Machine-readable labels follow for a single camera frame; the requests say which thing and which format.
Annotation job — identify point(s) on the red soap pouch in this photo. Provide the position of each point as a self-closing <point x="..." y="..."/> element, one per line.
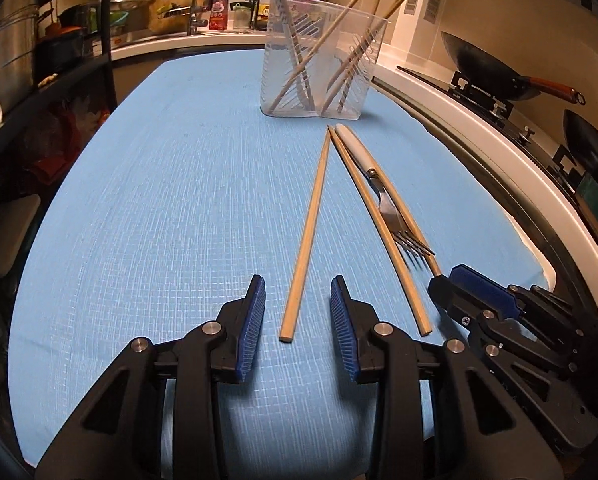
<point x="219" y="10"/>

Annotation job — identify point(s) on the dark red pot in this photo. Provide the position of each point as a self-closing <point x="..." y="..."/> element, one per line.
<point x="61" y="47"/>

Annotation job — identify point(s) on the cooking oil jug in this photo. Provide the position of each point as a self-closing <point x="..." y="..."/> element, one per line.
<point x="262" y="12"/>

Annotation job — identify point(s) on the steel stock pot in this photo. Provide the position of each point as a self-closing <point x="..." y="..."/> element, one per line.
<point x="4" y="55"/>

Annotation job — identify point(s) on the glass jar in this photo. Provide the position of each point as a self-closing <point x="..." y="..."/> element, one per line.
<point x="241" y="17"/>

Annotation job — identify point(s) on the metal stove knob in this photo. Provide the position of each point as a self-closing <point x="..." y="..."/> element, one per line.
<point x="526" y="134"/>

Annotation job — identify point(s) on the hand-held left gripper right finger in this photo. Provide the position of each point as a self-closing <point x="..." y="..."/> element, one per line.
<point x="344" y="330"/>

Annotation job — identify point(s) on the chrome kitchen faucet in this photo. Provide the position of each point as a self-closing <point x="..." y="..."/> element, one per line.
<point x="195" y="15"/>

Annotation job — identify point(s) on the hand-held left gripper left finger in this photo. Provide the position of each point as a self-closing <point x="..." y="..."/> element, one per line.
<point x="251" y="330"/>

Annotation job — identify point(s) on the black metal shelf rack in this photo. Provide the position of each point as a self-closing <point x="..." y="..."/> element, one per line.
<point x="79" y="67"/>

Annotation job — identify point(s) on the blue table cloth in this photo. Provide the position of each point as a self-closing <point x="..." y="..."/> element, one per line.
<point x="154" y="210"/>

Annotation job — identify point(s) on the clear plastic utensil holder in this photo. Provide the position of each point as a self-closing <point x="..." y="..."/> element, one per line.
<point x="279" y="60"/>

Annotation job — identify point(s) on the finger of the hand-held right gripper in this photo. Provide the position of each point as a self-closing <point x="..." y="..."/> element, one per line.
<point x="454" y="307"/>
<point x="484" y="292"/>

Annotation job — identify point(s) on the black gas stove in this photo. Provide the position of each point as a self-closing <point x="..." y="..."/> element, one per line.
<point x="509" y="120"/>

